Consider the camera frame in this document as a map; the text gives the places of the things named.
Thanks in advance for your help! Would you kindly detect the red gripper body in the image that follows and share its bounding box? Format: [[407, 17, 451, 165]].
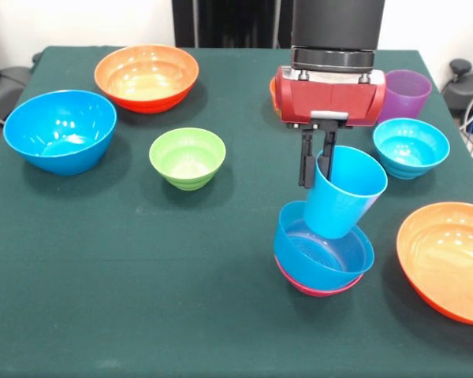
[[274, 65, 388, 129]]

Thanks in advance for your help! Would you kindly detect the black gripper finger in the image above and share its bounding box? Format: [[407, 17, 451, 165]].
[[318, 129, 337, 180], [298, 128, 316, 189]]

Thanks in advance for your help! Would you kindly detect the blue cup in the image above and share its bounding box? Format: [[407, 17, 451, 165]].
[[303, 145, 389, 240]]

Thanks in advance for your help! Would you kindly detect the medium blue bowl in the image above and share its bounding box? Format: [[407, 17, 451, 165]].
[[273, 200, 376, 292]]

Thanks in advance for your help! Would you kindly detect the green ribbed bowl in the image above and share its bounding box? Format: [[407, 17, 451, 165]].
[[148, 127, 227, 192]]

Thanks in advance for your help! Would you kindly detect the pink bowl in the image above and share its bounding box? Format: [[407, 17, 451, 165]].
[[275, 255, 365, 298]]

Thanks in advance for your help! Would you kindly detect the small orange bowl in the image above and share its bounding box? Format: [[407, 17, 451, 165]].
[[269, 76, 279, 116]]

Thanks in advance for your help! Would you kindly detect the purple cup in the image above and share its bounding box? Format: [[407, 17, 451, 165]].
[[377, 69, 434, 124]]

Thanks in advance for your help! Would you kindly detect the light blue ribbed bowl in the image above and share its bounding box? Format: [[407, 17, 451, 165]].
[[372, 118, 451, 180]]

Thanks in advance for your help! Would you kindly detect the large orange bowl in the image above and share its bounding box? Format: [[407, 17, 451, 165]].
[[94, 43, 200, 115], [396, 202, 473, 327]]

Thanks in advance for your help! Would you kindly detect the dark green tablecloth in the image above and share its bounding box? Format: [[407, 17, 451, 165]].
[[0, 46, 473, 378]]

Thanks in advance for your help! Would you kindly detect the large blue bowl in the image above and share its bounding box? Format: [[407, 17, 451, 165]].
[[2, 89, 118, 176]]

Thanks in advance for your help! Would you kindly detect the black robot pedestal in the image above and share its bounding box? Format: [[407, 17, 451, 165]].
[[171, 0, 293, 50]]

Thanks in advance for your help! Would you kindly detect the dark grey pedestal foot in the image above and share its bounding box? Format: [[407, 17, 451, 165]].
[[441, 58, 473, 121]]

